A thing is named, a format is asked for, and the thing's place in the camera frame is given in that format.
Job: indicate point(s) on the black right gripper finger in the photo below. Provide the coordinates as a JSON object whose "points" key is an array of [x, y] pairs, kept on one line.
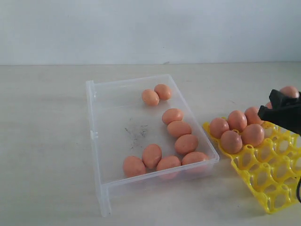
{"points": [[286, 115], [279, 100]]}

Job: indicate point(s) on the brown egg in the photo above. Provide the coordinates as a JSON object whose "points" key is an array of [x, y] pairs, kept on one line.
{"points": [[186, 144], [269, 105], [173, 114], [179, 128], [252, 117], [194, 157], [290, 91], [217, 127], [237, 120], [150, 97], [163, 91], [166, 163], [231, 142], [151, 156], [253, 135], [133, 166]]}

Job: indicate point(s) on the yellow plastic egg tray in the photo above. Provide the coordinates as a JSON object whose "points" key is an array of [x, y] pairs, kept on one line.
{"points": [[272, 170]]}

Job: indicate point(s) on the clear plastic box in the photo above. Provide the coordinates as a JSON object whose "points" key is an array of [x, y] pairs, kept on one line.
{"points": [[121, 125]]}

